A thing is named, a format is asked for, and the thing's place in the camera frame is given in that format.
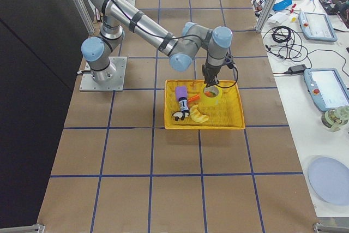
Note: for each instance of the panda plush toy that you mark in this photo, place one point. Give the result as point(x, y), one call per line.
point(180, 115)

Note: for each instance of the small drink can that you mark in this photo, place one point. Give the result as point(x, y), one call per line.
point(183, 105)

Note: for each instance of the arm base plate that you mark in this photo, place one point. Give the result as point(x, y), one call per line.
point(108, 80)

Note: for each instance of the lower teach pendant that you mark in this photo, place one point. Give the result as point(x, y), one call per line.
point(326, 88)

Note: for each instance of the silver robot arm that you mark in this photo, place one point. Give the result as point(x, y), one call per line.
point(180, 50)

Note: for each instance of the upper teach pendant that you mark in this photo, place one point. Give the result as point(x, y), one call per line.
point(317, 26)

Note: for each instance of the light blue plate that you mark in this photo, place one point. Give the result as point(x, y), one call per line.
point(329, 179)

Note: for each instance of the blue box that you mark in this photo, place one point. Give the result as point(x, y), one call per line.
point(281, 4)

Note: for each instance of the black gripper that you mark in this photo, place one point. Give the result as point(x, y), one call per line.
point(210, 71)

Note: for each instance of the glass jar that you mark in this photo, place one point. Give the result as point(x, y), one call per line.
point(334, 119)

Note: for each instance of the toy croissant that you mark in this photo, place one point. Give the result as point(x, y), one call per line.
point(196, 116)

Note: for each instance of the yellow plastic basket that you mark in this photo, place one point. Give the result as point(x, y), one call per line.
point(228, 114)

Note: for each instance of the teach pendant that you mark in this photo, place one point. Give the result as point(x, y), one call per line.
point(317, 26)
point(326, 88)

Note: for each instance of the toy carrot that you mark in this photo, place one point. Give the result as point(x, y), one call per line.
point(194, 98)

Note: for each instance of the purple foam block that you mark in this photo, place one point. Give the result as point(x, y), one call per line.
point(181, 92)

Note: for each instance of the yellow tape roll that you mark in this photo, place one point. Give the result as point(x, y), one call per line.
point(211, 101)

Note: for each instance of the aluminium frame post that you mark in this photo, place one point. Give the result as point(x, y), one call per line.
point(270, 1)

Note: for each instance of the black power adapter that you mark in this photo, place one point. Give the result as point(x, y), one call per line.
point(297, 69)

